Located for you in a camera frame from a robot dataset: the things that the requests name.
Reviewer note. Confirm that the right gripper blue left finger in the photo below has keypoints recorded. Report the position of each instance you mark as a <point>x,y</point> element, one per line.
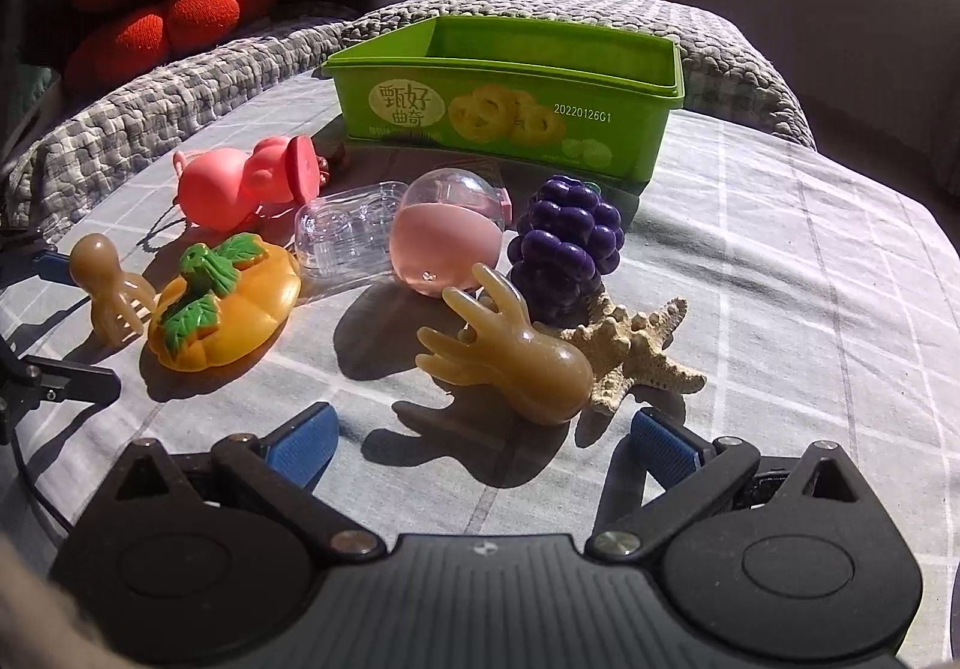
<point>294,455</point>

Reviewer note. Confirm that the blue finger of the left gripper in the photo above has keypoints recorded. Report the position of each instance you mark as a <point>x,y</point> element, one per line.
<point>52,266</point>

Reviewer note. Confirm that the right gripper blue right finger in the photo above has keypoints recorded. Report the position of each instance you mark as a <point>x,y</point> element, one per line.
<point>676,457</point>

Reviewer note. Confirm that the tan rubber octopus toy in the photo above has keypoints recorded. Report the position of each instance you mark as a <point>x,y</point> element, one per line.
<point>119,299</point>

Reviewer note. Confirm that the beige dried starfish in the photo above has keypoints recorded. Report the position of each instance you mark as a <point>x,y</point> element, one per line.
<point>627,349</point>

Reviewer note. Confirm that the yellow toy pumpkin bowl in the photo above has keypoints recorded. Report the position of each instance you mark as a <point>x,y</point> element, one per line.
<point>225,302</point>

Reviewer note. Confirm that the pink pig squeeze toy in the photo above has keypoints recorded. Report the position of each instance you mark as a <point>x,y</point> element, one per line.
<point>224,188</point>

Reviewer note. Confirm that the clear plastic lens case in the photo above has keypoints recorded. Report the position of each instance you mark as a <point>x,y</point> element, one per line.
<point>344,237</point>

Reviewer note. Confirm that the purple toy grapes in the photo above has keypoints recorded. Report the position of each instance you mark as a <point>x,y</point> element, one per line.
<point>567,241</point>

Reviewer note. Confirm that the pink clear capsule ball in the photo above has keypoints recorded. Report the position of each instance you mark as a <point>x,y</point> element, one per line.
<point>448,221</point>

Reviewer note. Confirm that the grey checked blanket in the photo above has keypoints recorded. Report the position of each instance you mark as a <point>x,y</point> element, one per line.
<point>56,177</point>

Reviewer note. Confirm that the green plastic cookie box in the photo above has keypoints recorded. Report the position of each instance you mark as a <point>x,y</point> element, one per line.
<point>581,97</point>

